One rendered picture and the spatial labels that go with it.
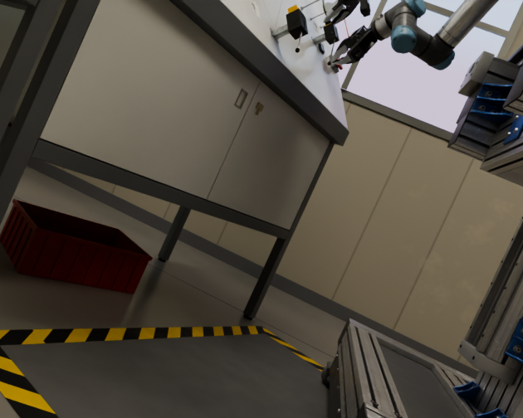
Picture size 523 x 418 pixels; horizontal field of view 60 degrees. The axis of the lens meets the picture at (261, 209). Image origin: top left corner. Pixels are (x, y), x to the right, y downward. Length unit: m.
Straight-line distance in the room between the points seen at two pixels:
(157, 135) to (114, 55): 0.23
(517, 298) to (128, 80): 1.00
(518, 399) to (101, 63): 1.13
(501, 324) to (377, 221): 1.76
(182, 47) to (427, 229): 2.06
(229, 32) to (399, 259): 1.97
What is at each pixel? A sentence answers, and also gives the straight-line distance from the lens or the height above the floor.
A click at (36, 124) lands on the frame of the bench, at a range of 1.01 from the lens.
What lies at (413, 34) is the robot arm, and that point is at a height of 1.11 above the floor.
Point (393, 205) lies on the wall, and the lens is 2.85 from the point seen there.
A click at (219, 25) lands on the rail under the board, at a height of 0.82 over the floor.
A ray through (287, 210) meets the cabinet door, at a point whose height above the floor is 0.47.
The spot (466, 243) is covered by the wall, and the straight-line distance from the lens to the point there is 2.93.
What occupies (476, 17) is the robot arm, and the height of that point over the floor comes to 1.22.
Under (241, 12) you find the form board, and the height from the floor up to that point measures 0.90.
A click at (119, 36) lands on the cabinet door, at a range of 1.07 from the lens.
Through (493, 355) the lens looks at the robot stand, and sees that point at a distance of 1.18.
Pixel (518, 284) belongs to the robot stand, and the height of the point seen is 0.54.
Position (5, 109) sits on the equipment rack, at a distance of 0.93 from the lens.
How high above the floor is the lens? 0.48
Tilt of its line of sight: 1 degrees down
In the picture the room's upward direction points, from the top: 25 degrees clockwise
